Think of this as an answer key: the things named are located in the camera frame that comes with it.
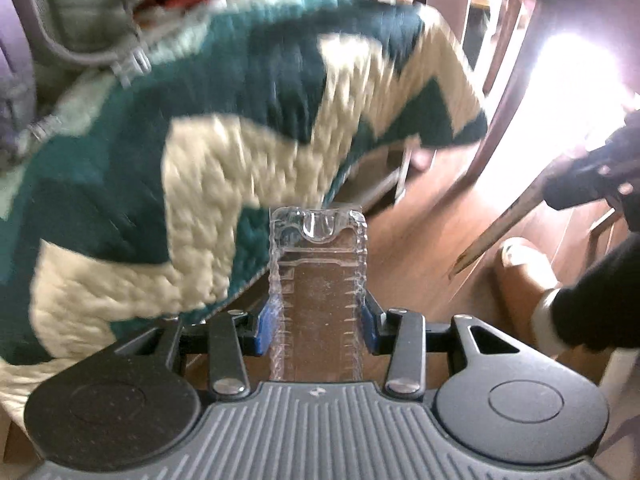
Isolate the white bed frame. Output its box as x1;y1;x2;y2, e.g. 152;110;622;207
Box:
345;135;421;207

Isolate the teal and white chevron quilt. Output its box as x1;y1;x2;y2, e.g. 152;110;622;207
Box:
0;0;489;411

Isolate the grey and lavender backpack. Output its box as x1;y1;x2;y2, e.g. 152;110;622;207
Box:
0;0;153;161

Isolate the brown shoe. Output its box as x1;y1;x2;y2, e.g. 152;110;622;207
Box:
492;236;560;328

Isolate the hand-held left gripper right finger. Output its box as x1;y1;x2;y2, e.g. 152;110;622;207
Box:
361;295;523;401

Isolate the person's dark trouser leg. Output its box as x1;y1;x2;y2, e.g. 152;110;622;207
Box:
531;232;640;356

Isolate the wooden chair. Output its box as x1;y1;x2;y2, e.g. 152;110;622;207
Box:
415;0;640;277

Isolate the clear plastic packaging tray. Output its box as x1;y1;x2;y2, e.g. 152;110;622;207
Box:
269;205;368;382

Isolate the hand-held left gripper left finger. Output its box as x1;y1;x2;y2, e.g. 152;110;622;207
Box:
117;302;277;401

